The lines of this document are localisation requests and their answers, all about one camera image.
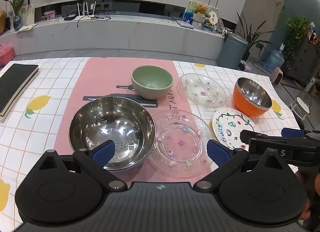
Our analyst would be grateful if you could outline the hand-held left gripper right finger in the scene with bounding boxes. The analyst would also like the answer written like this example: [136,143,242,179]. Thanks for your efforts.
[194,139,288,191]

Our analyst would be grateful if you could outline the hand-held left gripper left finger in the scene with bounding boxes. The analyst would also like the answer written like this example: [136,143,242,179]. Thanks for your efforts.
[32,139,126,192]

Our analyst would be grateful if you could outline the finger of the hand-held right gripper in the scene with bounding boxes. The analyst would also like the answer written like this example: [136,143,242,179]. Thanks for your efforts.
[281,127,313,139]
[240,129,270,145]

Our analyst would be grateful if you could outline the white fruit print plate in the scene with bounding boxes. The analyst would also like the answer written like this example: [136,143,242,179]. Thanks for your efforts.
[212,108,255,150]

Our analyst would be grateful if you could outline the orange steel bowl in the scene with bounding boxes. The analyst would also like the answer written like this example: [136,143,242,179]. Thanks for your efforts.
[233,77,272,117]

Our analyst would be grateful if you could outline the large stainless steel bowl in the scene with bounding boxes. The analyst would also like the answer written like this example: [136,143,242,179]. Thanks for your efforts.
[68,96,157,172]

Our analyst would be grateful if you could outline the large clear glass plate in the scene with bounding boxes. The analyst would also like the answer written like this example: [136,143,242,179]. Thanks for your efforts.
[147,109,217,179]

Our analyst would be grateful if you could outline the small clear glass plate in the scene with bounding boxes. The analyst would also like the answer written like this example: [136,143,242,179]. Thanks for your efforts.
[177,73,227,109]

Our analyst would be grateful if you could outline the green ceramic bowl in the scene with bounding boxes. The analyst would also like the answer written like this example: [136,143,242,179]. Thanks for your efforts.
[131,65,174,100]

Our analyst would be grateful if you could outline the person's right hand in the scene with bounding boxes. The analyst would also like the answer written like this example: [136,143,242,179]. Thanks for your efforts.
[297,171,312,220]

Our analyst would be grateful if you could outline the pink heater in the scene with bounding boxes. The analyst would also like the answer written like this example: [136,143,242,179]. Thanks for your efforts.
[271,67,284,85]

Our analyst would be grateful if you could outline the pink printed placemat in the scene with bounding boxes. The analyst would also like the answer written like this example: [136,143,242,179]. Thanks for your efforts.
[54,57,213,180]

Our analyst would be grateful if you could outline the blue water bottle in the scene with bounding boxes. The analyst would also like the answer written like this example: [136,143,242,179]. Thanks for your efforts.
[264,50,285,73]

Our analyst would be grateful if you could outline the grey cabinet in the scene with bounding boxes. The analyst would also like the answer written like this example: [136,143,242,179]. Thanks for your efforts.
[284,36,320,85]

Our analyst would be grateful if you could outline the grey trash can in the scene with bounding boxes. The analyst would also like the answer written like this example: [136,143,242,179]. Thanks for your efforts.
[217,33,249,69]

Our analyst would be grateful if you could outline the tall leafy floor plant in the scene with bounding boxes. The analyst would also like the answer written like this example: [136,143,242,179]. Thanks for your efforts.
[236,12,274,61]

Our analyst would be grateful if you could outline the potted ivy plant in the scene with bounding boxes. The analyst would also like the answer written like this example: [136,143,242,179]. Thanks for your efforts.
[285,16,313,69]

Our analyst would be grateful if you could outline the black notebook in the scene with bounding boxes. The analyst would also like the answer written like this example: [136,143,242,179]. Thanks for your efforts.
[0,64,40,123]

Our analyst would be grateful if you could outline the tablet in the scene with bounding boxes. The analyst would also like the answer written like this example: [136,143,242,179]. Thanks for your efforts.
[176,20,194,30]

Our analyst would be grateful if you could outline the teddy bear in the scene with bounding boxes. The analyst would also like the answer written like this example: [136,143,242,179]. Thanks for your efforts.
[192,3,209,30]

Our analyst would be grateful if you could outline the red plastic box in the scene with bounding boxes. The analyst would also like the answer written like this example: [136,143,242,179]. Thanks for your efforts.
[0,45,14,65]

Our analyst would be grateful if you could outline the white router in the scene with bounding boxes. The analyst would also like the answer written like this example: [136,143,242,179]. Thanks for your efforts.
[77,2,98,19]

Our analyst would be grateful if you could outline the green picture card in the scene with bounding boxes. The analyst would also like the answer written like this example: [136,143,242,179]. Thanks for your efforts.
[182,0,218,26]

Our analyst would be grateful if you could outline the papers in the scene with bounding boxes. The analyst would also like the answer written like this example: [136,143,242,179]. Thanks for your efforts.
[16,23,38,32]

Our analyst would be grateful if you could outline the green plant in blue vase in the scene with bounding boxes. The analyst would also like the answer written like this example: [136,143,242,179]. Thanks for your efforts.
[2,0,34,31]

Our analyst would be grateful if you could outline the white printed container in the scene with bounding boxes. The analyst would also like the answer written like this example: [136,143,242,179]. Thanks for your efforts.
[21,4,34,26]

